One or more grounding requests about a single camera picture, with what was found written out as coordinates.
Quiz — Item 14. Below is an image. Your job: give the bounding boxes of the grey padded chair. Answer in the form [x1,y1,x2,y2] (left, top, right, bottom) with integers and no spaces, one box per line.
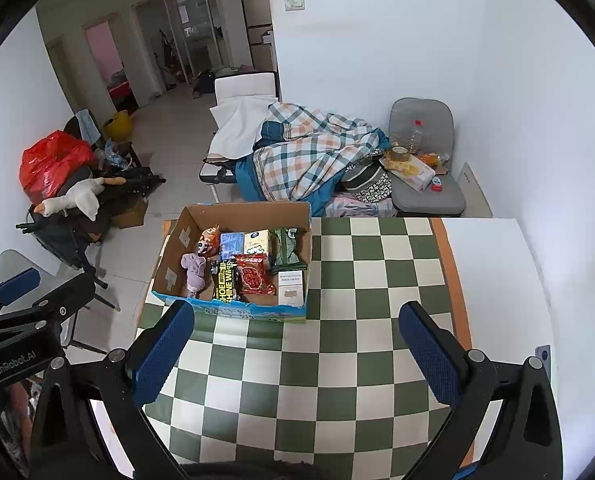
[388,98,467,217]

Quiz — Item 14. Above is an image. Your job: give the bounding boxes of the yellow bucket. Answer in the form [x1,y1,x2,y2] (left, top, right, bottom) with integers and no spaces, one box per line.
[102,110,132,142]

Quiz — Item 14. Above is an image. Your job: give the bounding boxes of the white board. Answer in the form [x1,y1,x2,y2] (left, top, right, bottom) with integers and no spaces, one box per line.
[452,162,493,218]

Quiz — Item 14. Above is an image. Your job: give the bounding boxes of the red plastic bag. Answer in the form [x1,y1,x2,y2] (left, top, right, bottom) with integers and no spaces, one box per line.
[19,130,96,205]

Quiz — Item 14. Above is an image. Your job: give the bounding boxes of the black white patterned bag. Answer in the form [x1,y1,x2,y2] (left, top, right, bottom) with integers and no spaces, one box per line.
[340,162,393,203]

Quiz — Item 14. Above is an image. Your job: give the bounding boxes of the white cloth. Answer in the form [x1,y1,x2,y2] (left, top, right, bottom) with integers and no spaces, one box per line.
[210,97,278,158]

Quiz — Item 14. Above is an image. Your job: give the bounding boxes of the black packet yellow lettering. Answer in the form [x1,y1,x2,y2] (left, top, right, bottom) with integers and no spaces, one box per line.
[211,259,242,303]

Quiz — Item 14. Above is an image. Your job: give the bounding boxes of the green snack packet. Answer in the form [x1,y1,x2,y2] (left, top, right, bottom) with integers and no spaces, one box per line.
[270,227,301,268]

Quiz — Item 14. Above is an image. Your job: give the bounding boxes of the black folded stroller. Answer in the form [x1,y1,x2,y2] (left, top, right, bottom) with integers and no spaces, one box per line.
[16,167,166,311]

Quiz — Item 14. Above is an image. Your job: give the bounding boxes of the small brown cardboard box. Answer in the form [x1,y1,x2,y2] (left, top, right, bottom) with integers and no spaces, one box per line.
[112,199,147,229]

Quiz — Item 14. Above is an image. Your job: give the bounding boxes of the white cushioned chair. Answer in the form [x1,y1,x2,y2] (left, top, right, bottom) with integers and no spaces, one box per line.
[200,72,281,186]

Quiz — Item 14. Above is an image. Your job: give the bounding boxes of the cream bear snack box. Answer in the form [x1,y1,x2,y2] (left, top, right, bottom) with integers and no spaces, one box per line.
[242,230,276,257]

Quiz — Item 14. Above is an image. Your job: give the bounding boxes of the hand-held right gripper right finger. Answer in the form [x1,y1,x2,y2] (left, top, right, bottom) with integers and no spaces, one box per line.
[398,301,563,480]

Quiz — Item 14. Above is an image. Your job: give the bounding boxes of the white tissue pack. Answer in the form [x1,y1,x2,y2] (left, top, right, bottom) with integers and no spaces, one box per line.
[381,152,435,192]

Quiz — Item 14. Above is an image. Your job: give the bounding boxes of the clear plastic bottle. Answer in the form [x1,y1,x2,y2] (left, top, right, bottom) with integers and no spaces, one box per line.
[410,119,427,153]

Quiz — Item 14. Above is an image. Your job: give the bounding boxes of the panda print snack packet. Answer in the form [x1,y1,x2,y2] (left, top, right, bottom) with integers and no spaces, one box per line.
[198,225,222,257]

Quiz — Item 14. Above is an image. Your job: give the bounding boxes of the white goose plush toy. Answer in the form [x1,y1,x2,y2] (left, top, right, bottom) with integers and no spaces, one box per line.
[34,176,128,222]

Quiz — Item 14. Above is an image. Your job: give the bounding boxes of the red snack packet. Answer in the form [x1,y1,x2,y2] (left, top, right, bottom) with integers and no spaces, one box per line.
[234,254,277,296]

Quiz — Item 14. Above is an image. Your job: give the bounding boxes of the grey dining chair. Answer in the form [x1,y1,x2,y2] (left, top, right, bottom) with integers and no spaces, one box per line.
[0,249,108,356]

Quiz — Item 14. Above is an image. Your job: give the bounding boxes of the green checkered tablecloth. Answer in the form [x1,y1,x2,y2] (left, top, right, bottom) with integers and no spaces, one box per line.
[136,216,475,468]

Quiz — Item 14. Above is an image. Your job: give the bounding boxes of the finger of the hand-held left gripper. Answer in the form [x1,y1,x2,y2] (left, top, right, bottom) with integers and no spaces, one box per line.
[0,272,97,346]
[0,267,42,318]

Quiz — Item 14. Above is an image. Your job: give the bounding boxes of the small white box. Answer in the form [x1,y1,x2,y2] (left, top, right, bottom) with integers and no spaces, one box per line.
[276,270,308,307]

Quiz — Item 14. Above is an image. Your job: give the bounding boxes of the blue tissue packet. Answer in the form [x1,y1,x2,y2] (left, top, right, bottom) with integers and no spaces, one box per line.
[219,231,247,261]

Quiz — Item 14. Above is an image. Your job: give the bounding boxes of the light blue towel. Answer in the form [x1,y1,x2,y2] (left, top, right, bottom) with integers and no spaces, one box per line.
[75,109,101,143]

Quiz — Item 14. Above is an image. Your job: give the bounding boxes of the purple cloth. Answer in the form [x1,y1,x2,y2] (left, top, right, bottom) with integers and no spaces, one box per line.
[180,252,213,297]

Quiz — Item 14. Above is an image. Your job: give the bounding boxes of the pink patterned cloth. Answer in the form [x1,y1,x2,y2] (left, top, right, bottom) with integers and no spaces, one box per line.
[327,197,395,218]

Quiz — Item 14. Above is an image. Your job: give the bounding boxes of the plaid blanket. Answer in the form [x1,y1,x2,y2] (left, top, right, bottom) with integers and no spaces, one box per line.
[235,102,393,218]

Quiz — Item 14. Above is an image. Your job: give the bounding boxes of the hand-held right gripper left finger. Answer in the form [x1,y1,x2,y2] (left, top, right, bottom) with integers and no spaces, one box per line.
[30,300,196,480]

